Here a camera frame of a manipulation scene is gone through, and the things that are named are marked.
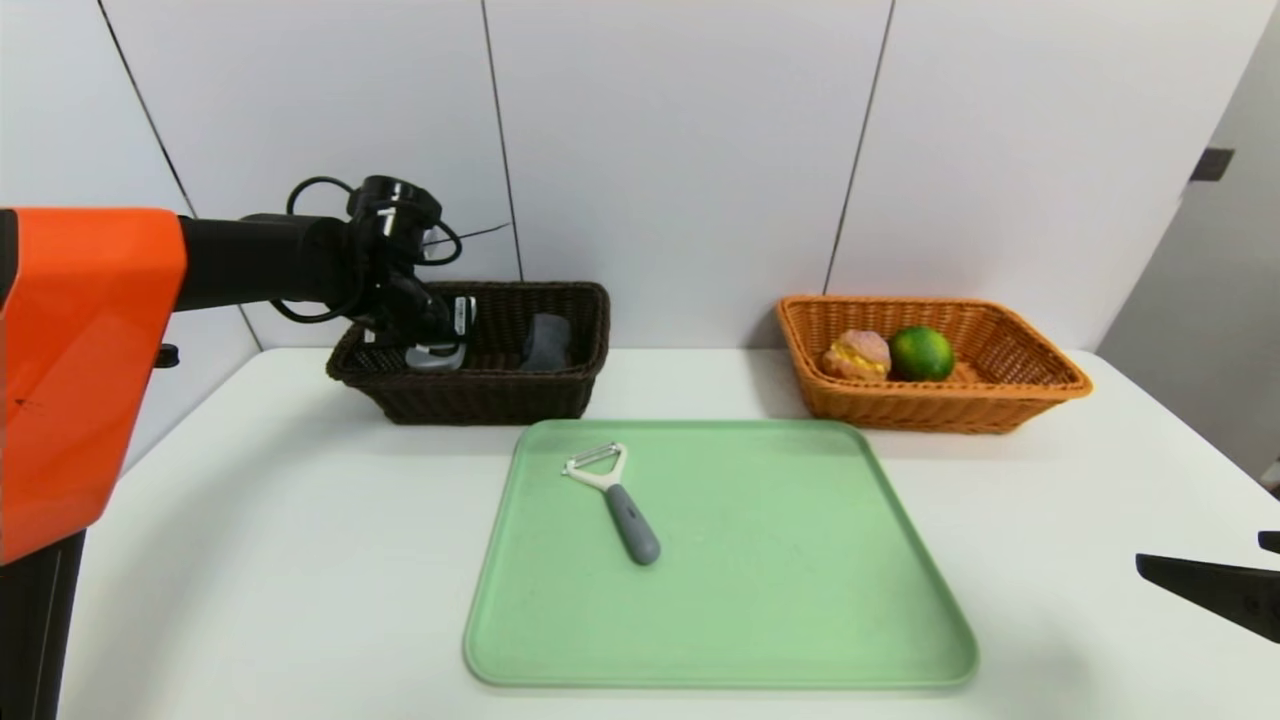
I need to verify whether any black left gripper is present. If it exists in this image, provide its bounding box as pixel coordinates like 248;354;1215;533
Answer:
416;295;478;344

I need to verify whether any white rectangular plastic case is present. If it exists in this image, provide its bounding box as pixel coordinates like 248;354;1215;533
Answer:
404;340;467;373

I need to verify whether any dark grey towel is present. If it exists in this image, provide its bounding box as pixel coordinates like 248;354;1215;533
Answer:
520;313;574;373

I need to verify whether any white peeler with grey handle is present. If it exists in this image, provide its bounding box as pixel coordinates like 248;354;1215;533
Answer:
562;443;662;567

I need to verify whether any pink and yellow bread bun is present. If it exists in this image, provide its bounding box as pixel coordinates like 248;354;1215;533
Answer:
821;329;892;382

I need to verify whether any green lime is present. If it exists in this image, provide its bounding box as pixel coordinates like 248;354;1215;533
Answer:
888;325;956;382

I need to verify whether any dark brown wicker basket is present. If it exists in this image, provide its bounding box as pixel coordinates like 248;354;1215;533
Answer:
326;281;612;426

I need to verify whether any orange wicker basket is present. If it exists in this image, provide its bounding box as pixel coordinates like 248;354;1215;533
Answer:
778;294;1093;434

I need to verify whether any light green plastic tray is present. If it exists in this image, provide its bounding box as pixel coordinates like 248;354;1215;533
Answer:
463;418;980;690

